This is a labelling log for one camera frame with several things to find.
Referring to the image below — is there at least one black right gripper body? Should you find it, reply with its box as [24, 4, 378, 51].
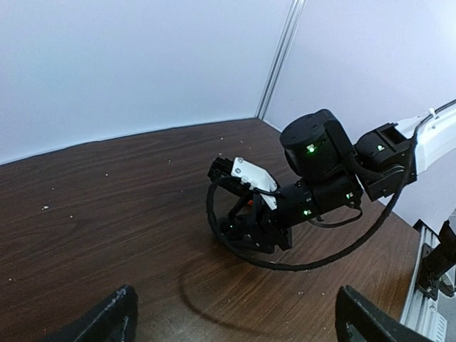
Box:
[219, 199, 292, 254]

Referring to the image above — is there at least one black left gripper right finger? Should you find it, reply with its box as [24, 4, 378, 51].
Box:
[336, 286, 430, 342]

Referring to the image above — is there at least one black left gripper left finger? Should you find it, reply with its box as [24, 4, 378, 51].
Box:
[41, 285, 138, 341]

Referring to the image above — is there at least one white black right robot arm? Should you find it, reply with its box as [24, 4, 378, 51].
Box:
[209, 103, 455, 254]

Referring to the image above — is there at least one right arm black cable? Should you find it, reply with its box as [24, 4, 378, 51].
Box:
[205, 142, 420, 272]

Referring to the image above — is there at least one aluminium front rail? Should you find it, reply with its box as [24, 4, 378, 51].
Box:
[400, 219, 455, 341]

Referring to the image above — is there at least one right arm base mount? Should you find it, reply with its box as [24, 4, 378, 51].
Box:
[417, 212, 455, 301]

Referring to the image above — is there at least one right aluminium corner post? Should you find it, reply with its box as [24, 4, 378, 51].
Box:
[255, 0, 306, 120]

